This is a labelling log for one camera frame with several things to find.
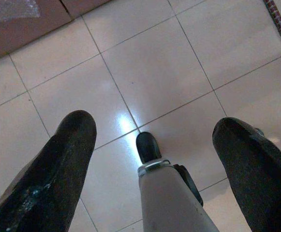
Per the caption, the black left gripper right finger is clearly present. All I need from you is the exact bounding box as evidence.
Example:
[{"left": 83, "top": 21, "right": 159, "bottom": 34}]
[{"left": 212, "top": 117, "right": 281, "bottom": 232}]

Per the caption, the clear bubble wrap sheet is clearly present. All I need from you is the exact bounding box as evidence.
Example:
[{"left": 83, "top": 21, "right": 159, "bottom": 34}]
[{"left": 0, "top": 0, "right": 41, "bottom": 25}]

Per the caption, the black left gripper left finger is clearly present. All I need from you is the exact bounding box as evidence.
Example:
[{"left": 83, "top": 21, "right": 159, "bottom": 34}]
[{"left": 0, "top": 110, "right": 97, "bottom": 232}]

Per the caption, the brown cabinet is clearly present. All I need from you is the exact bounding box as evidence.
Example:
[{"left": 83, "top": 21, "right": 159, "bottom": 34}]
[{"left": 0, "top": 0, "right": 112, "bottom": 66}]

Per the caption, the grey robot leg black foot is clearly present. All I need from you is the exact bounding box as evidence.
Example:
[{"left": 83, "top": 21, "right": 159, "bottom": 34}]
[{"left": 135, "top": 131, "right": 220, "bottom": 232}]

